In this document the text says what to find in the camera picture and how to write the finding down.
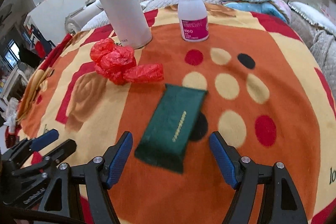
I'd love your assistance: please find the red plastic bag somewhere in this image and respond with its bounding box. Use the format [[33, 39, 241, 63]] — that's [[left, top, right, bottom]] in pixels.
[[90, 38, 164, 85]]

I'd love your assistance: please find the orange red yellow blanket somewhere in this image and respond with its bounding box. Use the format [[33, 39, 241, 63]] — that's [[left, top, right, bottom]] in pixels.
[[19, 5, 335, 223]]

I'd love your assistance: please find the dark green packet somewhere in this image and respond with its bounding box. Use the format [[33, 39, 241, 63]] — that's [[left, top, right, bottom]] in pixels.
[[134, 84, 207, 174]]

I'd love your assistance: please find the beige quilted sofa cover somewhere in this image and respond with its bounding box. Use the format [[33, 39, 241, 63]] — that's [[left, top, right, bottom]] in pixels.
[[288, 9, 336, 75]]

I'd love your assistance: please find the white gold trimmed pillow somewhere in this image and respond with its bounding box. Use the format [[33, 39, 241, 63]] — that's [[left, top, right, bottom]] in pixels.
[[288, 2, 335, 35]]

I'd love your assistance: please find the white thermos bottle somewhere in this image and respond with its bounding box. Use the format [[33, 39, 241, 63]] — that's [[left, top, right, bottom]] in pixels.
[[99, 0, 152, 49]]

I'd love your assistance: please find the white pink pill bottle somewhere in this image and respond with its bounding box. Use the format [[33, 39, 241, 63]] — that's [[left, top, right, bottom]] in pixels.
[[178, 0, 209, 42]]

